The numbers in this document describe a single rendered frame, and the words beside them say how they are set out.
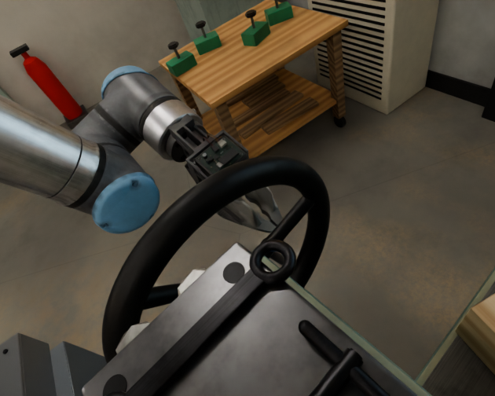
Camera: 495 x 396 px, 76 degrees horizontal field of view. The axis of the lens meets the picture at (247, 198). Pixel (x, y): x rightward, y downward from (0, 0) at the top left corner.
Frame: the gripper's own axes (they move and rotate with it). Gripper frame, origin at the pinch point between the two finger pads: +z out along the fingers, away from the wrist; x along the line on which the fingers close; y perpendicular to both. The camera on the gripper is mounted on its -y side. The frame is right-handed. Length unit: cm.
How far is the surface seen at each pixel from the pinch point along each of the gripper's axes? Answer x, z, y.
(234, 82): 43, -59, -44
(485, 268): 56, 45, -63
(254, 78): 49, -55, -43
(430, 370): -6.6, 17.1, 23.0
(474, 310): -3.8, 15.9, 26.6
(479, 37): 134, -8, -51
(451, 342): -4.5, 17.2, 23.0
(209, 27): 88, -132, -83
